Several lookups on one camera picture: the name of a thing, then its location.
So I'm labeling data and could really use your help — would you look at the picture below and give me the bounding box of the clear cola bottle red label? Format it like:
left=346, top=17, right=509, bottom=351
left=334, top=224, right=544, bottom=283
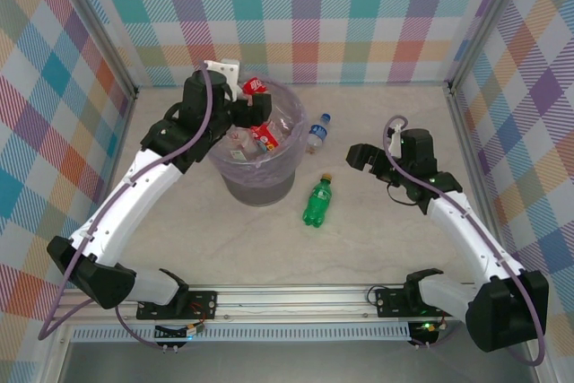
left=241, top=76, right=266, bottom=98

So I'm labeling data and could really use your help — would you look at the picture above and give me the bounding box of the water bottle blue label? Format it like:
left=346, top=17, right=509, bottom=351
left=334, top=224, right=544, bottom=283
left=305, top=112, right=335, bottom=154

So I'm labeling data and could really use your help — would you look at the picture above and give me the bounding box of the purple translucent bin bag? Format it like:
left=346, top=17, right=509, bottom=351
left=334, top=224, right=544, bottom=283
left=206, top=80, right=309, bottom=178

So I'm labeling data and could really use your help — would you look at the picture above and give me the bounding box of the grey round waste bin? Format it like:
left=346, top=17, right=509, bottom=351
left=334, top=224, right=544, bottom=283
left=206, top=80, right=309, bottom=208

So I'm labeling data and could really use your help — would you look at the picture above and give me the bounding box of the green soda bottle yellow cap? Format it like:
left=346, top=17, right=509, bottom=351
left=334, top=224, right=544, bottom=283
left=301, top=170, right=336, bottom=228

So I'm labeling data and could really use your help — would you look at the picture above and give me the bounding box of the black yellow power connector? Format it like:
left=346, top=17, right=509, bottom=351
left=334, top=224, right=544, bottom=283
left=410, top=318, right=452, bottom=347
left=154, top=320, right=208, bottom=341

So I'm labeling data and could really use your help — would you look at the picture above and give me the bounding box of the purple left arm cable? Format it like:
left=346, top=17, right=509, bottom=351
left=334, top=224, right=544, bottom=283
left=39, top=59, right=213, bottom=351

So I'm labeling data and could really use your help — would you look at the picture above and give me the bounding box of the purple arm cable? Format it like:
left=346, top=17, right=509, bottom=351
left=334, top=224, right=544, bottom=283
left=382, top=116, right=546, bottom=366
left=39, top=59, right=213, bottom=351

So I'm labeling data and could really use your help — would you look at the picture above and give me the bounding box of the aluminium side rail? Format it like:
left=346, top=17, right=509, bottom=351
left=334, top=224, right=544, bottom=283
left=446, top=82, right=515, bottom=283

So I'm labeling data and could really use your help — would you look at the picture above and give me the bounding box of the aluminium frame post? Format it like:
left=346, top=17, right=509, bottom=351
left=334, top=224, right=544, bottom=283
left=42, top=322, right=75, bottom=383
left=47, top=0, right=140, bottom=101
left=446, top=0, right=537, bottom=92

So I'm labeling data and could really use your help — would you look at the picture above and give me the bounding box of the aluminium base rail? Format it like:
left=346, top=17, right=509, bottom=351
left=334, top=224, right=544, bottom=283
left=57, top=283, right=472, bottom=325

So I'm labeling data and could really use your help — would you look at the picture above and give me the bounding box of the white slotted cable duct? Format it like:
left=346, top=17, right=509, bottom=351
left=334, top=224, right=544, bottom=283
left=71, top=322, right=413, bottom=344

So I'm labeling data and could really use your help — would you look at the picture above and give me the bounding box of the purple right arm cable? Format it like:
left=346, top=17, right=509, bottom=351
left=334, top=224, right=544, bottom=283
left=382, top=116, right=546, bottom=366

